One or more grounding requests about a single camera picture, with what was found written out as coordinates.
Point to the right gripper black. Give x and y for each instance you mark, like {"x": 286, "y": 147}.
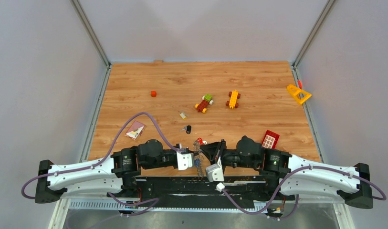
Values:
{"x": 212, "y": 149}

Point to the red key tag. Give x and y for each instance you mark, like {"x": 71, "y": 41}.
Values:
{"x": 201, "y": 141}

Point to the blue key tag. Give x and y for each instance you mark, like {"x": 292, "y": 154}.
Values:
{"x": 197, "y": 163}

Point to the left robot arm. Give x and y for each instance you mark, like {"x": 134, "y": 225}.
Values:
{"x": 113, "y": 174}

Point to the key with black fob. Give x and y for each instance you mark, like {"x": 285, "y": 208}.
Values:
{"x": 187, "y": 129}

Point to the red playing card deck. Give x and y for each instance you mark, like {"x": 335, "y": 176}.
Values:
{"x": 135, "y": 130}

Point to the red yellow toy brick car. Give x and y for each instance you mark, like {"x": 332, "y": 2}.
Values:
{"x": 206, "y": 101}

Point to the yellow brown toy brick car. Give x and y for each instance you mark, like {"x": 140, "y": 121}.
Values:
{"x": 233, "y": 98}

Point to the red window brick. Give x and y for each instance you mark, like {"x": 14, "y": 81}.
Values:
{"x": 270, "y": 139}

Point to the yellow triangular brick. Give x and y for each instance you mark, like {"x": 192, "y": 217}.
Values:
{"x": 298, "y": 94}

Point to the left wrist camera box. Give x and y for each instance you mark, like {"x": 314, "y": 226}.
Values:
{"x": 185, "y": 161}

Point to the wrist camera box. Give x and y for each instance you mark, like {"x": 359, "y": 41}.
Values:
{"x": 185, "y": 161}
{"x": 215, "y": 173}

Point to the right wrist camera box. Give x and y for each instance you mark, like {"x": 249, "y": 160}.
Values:
{"x": 215, "y": 173}

